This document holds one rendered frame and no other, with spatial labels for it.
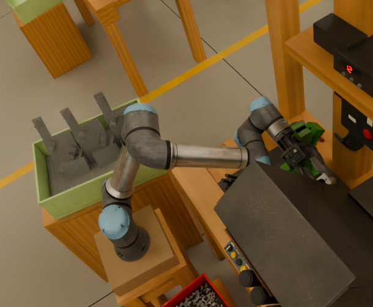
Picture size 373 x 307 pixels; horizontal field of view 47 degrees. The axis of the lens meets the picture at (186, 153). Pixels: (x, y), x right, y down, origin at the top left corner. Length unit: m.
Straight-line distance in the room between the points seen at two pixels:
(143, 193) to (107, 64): 2.26
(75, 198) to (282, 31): 1.21
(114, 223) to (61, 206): 0.59
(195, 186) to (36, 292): 1.58
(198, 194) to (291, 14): 0.83
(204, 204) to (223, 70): 2.03
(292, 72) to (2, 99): 3.30
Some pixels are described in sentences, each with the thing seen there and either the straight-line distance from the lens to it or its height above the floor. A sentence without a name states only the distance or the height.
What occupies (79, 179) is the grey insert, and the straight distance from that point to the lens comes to 2.26.
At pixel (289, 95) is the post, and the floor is 1.03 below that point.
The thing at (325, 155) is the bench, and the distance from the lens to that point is 1.96.
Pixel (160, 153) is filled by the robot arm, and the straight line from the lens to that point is 1.34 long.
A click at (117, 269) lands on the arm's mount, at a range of 1.82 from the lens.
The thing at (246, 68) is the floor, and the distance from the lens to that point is 3.69.
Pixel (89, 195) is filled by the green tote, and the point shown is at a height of 0.87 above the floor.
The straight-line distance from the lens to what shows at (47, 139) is 2.27.
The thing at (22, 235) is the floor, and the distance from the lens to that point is 3.43.
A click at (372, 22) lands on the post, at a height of 1.66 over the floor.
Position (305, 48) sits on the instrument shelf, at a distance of 1.43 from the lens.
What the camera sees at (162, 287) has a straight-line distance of 1.94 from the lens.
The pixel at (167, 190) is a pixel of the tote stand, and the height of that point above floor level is 0.66.
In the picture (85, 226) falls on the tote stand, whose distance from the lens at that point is 2.34.
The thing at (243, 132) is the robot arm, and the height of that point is 1.29.
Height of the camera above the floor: 2.47
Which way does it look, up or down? 50 degrees down
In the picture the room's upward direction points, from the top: 24 degrees counter-clockwise
